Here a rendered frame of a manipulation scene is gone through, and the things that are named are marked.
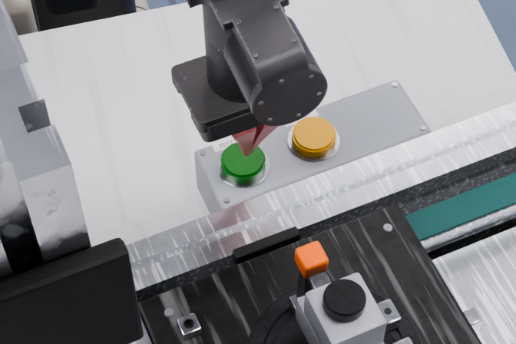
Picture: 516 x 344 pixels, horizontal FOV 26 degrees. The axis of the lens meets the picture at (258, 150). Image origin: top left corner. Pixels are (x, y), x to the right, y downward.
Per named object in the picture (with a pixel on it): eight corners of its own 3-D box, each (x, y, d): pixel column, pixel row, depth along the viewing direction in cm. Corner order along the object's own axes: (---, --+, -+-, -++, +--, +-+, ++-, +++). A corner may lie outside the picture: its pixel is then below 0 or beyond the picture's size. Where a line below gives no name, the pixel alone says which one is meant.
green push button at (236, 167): (214, 161, 102) (213, 149, 100) (254, 147, 103) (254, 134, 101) (231, 195, 100) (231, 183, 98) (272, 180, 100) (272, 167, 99)
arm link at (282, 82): (272, -125, 77) (157, -80, 76) (340, -15, 71) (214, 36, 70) (293, -9, 87) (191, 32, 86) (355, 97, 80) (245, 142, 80)
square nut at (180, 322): (176, 324, 90) (176, 319, 89) (194, 317, 91) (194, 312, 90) (183, 341, 89) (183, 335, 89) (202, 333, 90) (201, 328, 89)
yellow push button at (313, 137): (284, 137, 103) (285, 124, 102) (323, 122, 104) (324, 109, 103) (302, 169, 101) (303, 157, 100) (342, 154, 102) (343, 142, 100)
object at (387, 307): (372, 312, 89) (373, 304, 87) (388, 306, 89) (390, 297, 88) (383, 334, 88) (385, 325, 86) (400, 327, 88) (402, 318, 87)
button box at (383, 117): (195, 186, 106) (192, 148, 101) (391, 115, 111) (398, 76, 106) (223, 244, 103) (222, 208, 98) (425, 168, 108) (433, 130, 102)
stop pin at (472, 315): (454, 332, 95) (461, 311, 91) (467, 328, 95) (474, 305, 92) (462, 346, 94) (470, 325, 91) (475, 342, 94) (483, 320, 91)
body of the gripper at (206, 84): (316, 98, 91) (319, 35, 85) (200, 139, 88) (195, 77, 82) (283, 44, 94) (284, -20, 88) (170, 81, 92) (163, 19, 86)
